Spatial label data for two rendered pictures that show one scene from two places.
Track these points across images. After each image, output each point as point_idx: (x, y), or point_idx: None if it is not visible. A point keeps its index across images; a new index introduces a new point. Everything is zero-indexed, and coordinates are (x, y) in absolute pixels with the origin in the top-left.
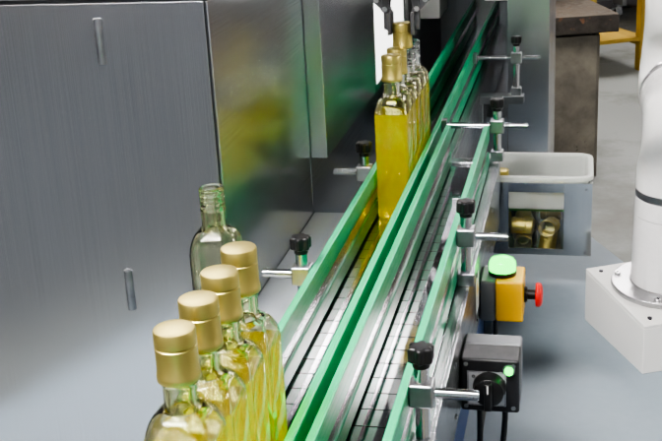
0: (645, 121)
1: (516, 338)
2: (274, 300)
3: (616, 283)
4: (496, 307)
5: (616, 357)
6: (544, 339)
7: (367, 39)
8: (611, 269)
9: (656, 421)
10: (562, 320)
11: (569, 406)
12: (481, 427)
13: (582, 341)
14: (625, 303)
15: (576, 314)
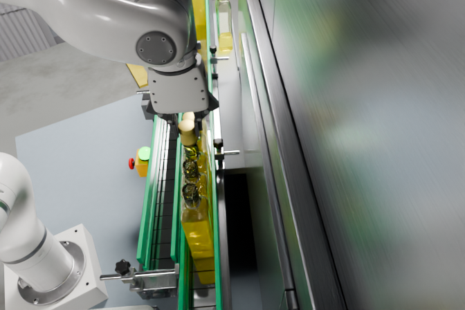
0: (25, 169)
1: (142, 103)
2: (233, 86)
3: (82, 261)
4: None
5: (100, 250)
6: (136, 265)
7: (266, 291)
8: (79, 288)
9: (97, 196)
10: (123, 293)
11: (131, 201)
12: None
13: (115, 266)
14: (84, 244)
15: (112, 304)
